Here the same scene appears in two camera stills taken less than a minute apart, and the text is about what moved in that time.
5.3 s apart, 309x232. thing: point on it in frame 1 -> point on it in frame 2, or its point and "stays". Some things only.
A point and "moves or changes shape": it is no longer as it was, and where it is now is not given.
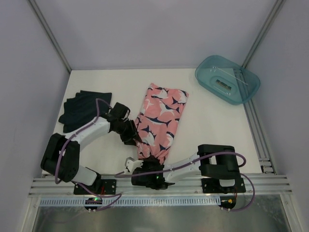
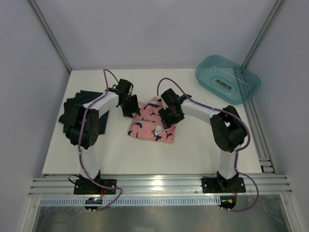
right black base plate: [223, 185] stays
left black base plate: [100, 187] stays
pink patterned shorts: [156, 125] moves or changes shape
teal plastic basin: [226, 79] stays
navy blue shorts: [79, 109] stays
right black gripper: [149, 165] -> [171, 116]
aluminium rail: [269, 185] stays
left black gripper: [130, 132] -> [130, 106]
